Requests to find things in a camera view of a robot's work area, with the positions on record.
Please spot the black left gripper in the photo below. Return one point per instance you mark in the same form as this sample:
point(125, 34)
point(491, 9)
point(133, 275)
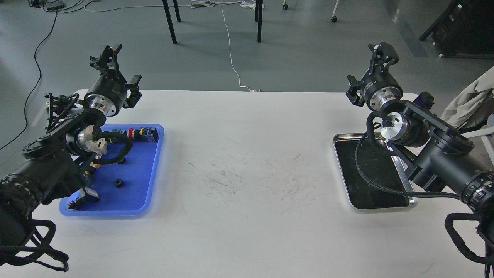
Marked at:
point(106, 94)

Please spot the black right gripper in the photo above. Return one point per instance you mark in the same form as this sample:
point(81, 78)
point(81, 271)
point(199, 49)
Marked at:
point(379, 87)

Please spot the small black gear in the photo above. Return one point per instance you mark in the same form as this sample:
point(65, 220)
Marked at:
point(118, 183)

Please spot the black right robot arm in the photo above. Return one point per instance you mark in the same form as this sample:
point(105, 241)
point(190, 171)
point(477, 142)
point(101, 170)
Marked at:
point(437, 155)

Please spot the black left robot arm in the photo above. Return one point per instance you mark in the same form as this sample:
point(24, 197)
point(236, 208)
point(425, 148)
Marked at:
point(56, 162)

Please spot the silver metal tray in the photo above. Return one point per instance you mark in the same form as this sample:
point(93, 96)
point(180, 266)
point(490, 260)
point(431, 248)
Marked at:
point(380, 168)

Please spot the blue plastic tray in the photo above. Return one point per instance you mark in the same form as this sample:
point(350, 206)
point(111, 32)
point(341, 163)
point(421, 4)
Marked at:
point(138, 175)

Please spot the red emergency stop button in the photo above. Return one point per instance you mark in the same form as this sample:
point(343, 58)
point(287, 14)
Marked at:
point(134, 134)

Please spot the yellow mushroom push button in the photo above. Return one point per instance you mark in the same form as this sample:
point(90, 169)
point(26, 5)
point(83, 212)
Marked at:
point(93, 166)

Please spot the beige cloth on chair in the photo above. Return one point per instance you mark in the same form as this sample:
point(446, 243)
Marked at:
point(473, 105)

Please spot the black cabinet on floor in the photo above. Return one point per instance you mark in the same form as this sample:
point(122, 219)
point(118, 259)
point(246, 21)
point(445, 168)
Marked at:
point(464, 30)

